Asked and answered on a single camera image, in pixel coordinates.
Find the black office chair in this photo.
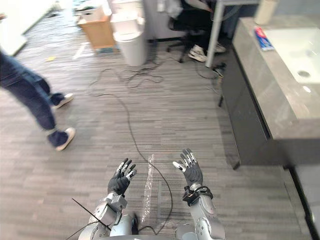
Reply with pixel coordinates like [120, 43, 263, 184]
[166, 0, 213, 63]

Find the white sink basin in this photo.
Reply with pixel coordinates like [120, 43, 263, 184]
[262, 26, 320, 85]

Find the brown cardboard box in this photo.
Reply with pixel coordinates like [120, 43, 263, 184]
[77, 13, 118, 52]

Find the red blue toothpaste tube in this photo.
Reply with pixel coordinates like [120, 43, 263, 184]
[253, 26, 273, 52]

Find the silver robot torso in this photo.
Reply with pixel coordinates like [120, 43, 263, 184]
[77, 214, 198, 240]

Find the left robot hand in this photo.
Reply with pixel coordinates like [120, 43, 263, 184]
[107, 157, 138, 196]

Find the grey metal table leg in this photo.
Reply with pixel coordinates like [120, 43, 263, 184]
[204, 0, 226, 68]

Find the clear plastic wrap strip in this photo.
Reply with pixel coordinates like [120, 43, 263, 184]
[139, 154, 156, 225]

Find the grey washtable cabinet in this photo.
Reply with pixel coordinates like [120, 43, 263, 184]
[219, 11, 320, 171]

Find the walking person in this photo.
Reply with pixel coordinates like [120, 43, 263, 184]
[0, 48, 76, 152]

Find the black floor cable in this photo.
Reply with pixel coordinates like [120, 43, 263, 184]
[88, 56, 175, 236]

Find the seated person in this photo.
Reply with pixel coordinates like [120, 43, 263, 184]
[174, 0, 241, 63]

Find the white trash bin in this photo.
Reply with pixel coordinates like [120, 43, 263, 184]
[112, 23, 147, 67]

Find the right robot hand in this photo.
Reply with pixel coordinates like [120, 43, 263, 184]
[172, 148, 204, 191]

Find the white box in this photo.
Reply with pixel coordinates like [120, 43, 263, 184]
[76, 3, 106, 22]

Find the cream cylindrical container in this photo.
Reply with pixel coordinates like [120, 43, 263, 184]
[254, 0, 279, 25]

